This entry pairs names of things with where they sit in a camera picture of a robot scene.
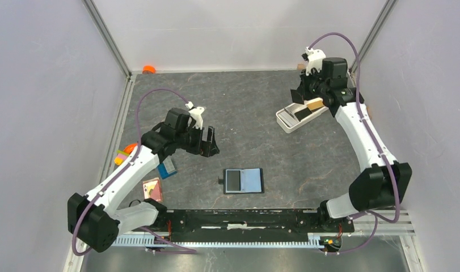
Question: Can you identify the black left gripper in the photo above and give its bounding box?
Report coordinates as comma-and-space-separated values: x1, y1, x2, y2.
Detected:
175, 122, 220, 158

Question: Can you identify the black card holder wallet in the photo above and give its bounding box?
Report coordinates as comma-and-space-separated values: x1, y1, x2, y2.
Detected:
218, 168, 265, 194

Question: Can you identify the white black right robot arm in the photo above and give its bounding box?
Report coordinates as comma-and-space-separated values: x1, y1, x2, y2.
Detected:
290, 53, 412, 231

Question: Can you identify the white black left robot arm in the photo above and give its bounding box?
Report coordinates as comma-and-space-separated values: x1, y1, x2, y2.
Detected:
67, 107, 219, 256

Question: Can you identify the black card in tray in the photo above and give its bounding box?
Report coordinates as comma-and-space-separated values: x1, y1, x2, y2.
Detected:
294, 107, 312, 121

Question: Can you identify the tan card in tray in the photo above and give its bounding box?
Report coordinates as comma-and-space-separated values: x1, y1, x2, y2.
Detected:
306, 98, 324, 111

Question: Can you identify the white card tray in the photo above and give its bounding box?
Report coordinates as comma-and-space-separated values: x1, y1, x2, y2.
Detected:
275, 98, 328, 134

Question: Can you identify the grey card in tray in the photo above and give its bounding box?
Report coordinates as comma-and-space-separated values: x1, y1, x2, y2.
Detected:
278, 108, 299, 128

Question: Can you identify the pink playing card box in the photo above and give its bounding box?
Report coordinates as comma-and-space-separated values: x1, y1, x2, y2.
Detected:
142, 177, 163, 202

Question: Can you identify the blue toy block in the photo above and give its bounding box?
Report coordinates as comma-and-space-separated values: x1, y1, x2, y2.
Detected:
157, 157, 178, 180

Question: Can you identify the colourful toy brick stack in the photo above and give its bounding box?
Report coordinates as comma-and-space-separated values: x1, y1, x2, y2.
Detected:
113, 150, 129, 165

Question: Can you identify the orange round cap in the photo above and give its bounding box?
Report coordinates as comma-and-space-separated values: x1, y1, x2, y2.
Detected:
142, 65, 156, 74

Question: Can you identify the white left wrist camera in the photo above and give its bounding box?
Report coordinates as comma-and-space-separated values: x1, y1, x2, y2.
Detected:
185, 101, 206, 129

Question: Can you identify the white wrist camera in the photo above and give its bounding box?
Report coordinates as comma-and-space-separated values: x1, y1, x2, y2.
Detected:
302, 46, 326, 76
185, 101, 206, 129

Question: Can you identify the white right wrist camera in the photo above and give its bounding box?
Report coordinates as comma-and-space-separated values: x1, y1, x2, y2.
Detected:
302, 46, 326, 76

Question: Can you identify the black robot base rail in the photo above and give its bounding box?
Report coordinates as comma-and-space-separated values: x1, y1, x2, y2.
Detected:
150, 209, 355, 243

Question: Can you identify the white slotted cable duct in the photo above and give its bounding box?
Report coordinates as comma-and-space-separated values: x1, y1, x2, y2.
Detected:
112, 233, 324, 249

